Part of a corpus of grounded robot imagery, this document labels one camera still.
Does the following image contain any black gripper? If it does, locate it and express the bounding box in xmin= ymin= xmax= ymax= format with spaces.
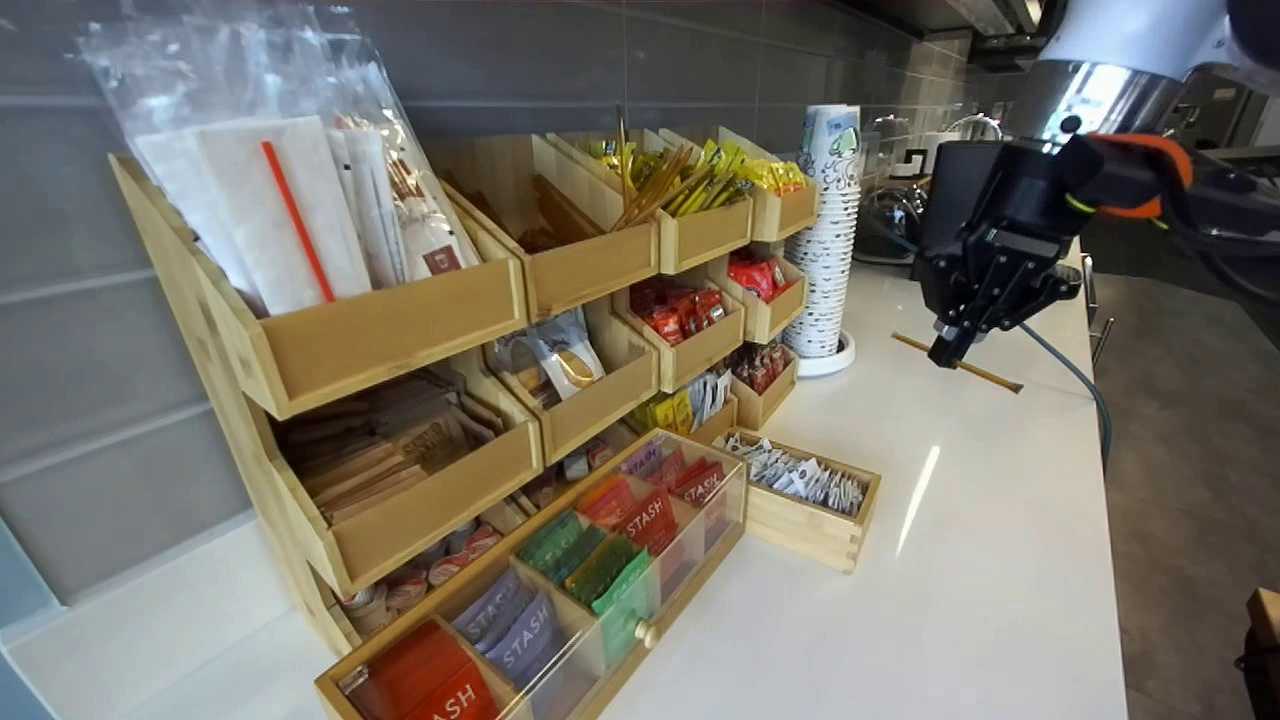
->
xmin=914 ymin=155 xmax=1093 ymax=373

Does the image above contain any brown wooden stir stick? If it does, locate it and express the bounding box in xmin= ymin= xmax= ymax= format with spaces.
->
xmin=888 ymin=328 xmax=1026 ymax=398

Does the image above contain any chrome kitchen appliance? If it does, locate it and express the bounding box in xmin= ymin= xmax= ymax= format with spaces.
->
xmin=857 ymin=111 xmax=936 ymax=270

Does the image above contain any white round cup base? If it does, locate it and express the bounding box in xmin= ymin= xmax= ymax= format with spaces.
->
xmin=779 ymin=331 xmax=858 ymax=385

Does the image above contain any printed paper cup stack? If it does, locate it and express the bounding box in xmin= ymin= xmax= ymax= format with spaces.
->
xmin=783 ymin=101 xmax=869 ymax=370

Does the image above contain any white sugar packet pile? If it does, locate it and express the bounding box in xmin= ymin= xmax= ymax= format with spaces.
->
xmin=728 ymin=437 xmax=870 ymax=520

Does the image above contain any yellow sweetener packet pile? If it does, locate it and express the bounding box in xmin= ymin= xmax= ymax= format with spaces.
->
xmin=715 ymin=131 xmax=814 ymax=198
xmin=593 ymin=126 xmax=753 ymax=226

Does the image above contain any small open wooden box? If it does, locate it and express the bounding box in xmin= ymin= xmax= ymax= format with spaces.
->
xmin=715 ymin=430 xmax=888 ymax=578

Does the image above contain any white condiment packet pile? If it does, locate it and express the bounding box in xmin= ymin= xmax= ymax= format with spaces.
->
xmin=685 ymin=363 xmax=740 ymax=430

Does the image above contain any dark red tea bag stack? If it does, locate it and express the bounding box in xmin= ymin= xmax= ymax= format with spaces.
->
xmin=663 ymin=453 xmax=733 ymax=510

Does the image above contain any yellow condiment packet pile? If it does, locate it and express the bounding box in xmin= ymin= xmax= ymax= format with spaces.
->
xmin=626 ymin=385 xmax=695 ymax=437

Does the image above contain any purple tea bag stack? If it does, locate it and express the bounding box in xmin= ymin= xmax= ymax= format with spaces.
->
xmin=616 ymin=437 xmax=692 ymax=487

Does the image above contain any wooden tea box clear lid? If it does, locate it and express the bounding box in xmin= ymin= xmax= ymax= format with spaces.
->
xmin=312 ymin=426 xmax=753 ymax=720

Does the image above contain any orange tea bag stack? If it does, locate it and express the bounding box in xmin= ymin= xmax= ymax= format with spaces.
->
xmin=572 ymin=470 xmax=686 ymax=552

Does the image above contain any white nut butter packet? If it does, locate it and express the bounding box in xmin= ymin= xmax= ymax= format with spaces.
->
xmin=528 ymin=307 xmax=609 ymax=402

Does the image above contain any dark brown chair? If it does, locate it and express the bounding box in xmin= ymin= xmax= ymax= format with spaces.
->
xmin=1232 ymin=585 xmax=1280 ymax=720

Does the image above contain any green tea bag stack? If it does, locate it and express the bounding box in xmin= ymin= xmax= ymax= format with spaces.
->
xmin=514 ymin=510 xmax=663 ymax=622

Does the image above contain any clear snack packet pile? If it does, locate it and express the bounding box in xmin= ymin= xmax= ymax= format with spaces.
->
xmin=483 ymin=331 xmax=555 ymax=417

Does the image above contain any blue tea bag stack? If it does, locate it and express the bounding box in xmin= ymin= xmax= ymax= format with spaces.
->
xmin=449 ymin=569 xmax=572 ymax=693

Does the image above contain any bamboo tiered organizer shelf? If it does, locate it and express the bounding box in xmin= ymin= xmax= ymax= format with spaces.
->
xmin=104 ymin=126 xmax=820 ymax=658

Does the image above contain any clear bag of wrapped straws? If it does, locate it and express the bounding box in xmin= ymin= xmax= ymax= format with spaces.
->
xmin=317 ymin=37 xmax=486 ymax=292

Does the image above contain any mixed small packet pile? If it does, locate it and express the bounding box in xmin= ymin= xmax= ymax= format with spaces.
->
xmin=335 ymin=516 xmax=534 ymax=636

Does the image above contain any brown paper napkin stack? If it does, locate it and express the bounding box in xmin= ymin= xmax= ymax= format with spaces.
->
xmin=276 ymin=373 xmax=514 ymax=530

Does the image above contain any red drinking straw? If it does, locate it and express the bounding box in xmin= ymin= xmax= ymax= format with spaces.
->
xmin=254 ymin=131 xmax=339 ymax=307

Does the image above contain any large clear plastic bag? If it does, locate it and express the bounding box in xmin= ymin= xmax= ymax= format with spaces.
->
xmin=72 ymin=0 xmax=385 ymax=320

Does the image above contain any thick dark power cable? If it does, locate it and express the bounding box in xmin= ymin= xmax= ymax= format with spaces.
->
xmin=1017 ymin=317 xmax=1114 ymax=457

